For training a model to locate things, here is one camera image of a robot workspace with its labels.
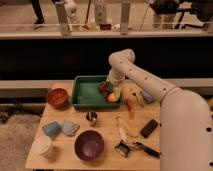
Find orange carrot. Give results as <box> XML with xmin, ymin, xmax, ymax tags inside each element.
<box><xmin>126</xmin><ymin>101</ymin><xmax>135</xmax><ymax>119</ymax></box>

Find black remote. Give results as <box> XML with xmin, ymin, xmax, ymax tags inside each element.
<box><xmin>140</xmin><ymin>119</ymin><xmax>158</xmax><ymax>138</ymax></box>

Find blue sponge right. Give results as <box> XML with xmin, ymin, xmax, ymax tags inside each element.
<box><xmin>142</xmin><ymin>91</ymin><xmax>155</xmax><ymax>104</ymax></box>

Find blue sponge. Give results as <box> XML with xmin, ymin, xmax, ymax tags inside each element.
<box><xmin>142</xmin><ymin>91</ymin><xmax>155</xmax><ymax>104</ymax></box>
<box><xmin>42</xmin><ymin>121</ymin><xmax>62</xmax><ymax>138</ymax></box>

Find red bowl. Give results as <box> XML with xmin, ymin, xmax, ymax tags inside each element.
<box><xmin>46</xmin><ymin>88</ymin><xmax>68</xmax><ymax>108</ymax></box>

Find light blue cloth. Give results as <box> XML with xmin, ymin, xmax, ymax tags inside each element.
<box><xmin>62</xmin><ymin>120</ymin><xmax>79</xmax><ymax>136</ymax></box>

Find black handled peeler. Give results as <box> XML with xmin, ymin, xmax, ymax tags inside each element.
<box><xmin>133</xmin><ymin>142</ymin><xmax>160</xmax><ymax>158</ymax></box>

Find white knife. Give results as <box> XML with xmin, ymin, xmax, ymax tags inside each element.
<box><xmin>119</xmin><ymin>126</ymin><xmax>127</xmax><ymax>143</ymax></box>

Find dark grape bunch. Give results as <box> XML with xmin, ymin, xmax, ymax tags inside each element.
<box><xmin>98</xmin><ymin>81</ymin><xmax>109</xmax><ymax>97</ymax></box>

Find yellow banana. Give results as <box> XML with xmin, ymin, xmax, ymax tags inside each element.
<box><xmin>116</xmin><ymin>117</ymin><xmax>138</xmax><ymax>138</ymax></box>

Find green plastic tray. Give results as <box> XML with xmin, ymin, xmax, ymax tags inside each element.
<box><xmin>71</xmin><ymin>75</ymin><xmax>121</xmax><ymax>110</ymax></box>

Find small metal cup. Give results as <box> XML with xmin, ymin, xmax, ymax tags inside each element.
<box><xmin>86</xmin><ymin>111</ymin><xmax>97</xmax><ymax>126</ymax></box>

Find black binder clip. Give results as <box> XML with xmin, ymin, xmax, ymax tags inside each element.
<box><xmin>115</xmin><ymin>141</ymin><xmax>130</xmax><ymax>158</ymax></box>

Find purple bowl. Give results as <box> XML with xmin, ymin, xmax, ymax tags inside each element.
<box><xmin>74</xmin><ymin>130</ymin><xmax>105</xmax><ymax>162</ymax></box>

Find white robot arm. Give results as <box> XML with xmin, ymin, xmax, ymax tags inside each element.
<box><xmin>108</xmin><ymin>49</ymin><xmax>213</xmax><ymax>171</ymax></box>

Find white paper cup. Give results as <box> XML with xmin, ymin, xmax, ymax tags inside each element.
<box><xmin>31</xmin><ymin>136</ymin><xmax>54</xmax><ymax>158</ymax></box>

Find red yellow apple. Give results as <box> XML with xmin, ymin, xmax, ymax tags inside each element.
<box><xmin>107</xmin><ymin>93</ymin><xmax>118</xmax><ymax>103</ymax></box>

